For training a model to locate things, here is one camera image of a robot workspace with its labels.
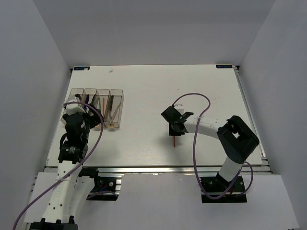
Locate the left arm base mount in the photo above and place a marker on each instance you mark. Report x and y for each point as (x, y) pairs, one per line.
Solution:
(104, 188)

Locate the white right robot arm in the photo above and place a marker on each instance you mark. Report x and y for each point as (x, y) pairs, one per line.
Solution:
(235, 136)

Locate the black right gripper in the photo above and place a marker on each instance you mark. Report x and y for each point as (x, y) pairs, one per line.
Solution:
(171, 133)

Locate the black knife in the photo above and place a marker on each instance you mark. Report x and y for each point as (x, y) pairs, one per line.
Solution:
(95, 102)

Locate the clear container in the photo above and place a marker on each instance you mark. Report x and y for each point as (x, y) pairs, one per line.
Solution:
(104, 93)
(91, 92)
(73, 91)
(112, 108)

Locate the blue label corner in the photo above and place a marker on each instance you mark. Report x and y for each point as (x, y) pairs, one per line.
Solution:
(82, 68)
(223, 66)

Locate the silver fork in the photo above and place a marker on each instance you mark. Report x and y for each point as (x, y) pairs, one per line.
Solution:
(114, 117)

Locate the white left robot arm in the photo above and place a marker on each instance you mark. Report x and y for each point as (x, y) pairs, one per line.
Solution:
(73, 182)

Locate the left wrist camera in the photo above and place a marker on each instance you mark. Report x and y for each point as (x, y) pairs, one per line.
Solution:
(75, 107)

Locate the blue knife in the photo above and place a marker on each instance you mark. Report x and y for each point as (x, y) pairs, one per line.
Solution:
(86, 101)

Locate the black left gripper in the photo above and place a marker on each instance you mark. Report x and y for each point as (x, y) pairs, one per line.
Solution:
(94, 120)

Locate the blue label left corner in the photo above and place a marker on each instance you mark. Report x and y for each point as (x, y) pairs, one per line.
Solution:
(82, 68)

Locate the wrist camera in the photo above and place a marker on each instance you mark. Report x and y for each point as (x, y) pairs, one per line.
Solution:
(75, 107)
(179, 108)

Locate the black handled fork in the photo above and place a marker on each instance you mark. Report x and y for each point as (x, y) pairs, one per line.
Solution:
(111, 103)

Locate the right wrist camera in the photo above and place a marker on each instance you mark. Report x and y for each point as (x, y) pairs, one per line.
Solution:
(179, 108)

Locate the aluminium table frame rail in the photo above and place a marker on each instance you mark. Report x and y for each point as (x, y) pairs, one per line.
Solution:
(142, 140)

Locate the blue label right corner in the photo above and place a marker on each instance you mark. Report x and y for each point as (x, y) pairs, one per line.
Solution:
(223, 66)

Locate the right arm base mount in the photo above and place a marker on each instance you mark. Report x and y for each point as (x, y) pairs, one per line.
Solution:
(214, 188)

